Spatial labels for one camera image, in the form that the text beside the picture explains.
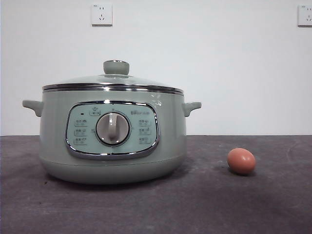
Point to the glass lid with green knob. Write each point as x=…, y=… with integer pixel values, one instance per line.
x=116, y=67

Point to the brown egg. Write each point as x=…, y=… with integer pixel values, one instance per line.
x=241, y=161

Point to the sage green electric cooking pot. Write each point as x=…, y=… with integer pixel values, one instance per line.
x=53, y=136

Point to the white wall socket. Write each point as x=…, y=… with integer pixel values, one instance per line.
x=102, y=14
x=306, y=15

